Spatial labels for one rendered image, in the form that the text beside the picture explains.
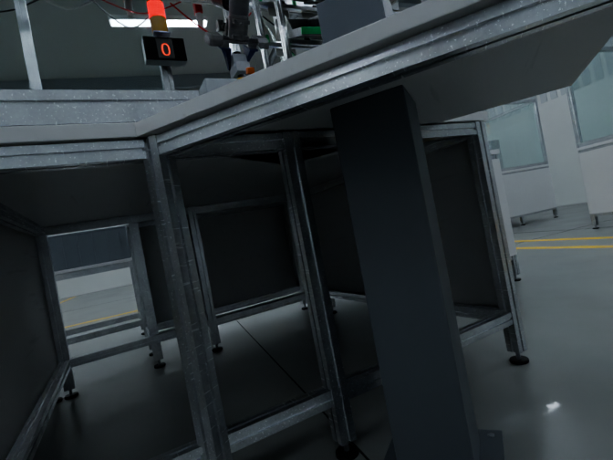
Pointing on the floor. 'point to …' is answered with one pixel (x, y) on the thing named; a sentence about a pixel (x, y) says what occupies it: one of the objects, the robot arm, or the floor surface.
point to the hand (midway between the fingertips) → (236, 58)
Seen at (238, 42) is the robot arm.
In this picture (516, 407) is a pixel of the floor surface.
